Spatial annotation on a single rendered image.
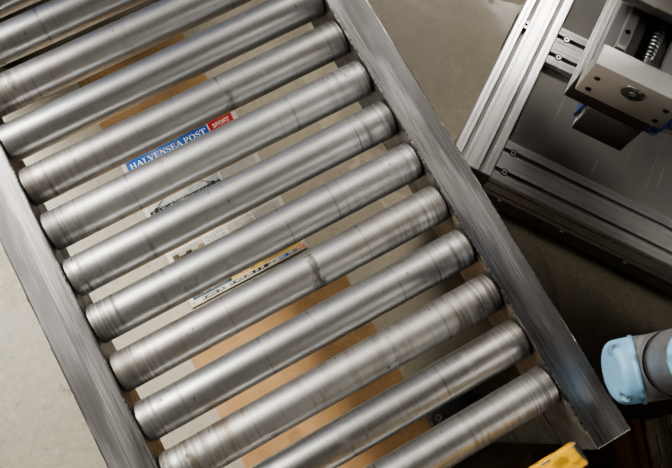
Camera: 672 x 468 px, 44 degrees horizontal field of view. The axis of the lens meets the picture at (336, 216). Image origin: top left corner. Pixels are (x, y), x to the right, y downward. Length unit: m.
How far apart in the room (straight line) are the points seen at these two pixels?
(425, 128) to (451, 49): 0.97
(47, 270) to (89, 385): 0.15
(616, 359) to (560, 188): 0.78
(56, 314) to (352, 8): 0.54
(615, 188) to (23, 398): 1.28
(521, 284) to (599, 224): 0.69
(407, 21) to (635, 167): 0.64
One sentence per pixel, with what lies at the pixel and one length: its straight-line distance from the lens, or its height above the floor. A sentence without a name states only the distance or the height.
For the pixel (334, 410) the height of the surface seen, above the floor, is 0.00.
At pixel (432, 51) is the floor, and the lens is 2.02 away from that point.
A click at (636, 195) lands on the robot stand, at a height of 0.21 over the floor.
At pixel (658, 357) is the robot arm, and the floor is 0.94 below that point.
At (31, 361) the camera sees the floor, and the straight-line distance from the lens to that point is 1.88.
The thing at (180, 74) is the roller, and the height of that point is 0.79.
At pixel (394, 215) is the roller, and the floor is 0.80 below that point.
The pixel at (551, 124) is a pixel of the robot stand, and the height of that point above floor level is 0.21.
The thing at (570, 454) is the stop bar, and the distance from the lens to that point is 1.03.
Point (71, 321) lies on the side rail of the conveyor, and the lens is 1.04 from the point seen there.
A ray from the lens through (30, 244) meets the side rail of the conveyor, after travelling 1.07.
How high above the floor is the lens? 1.80
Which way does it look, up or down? 75 degrees down
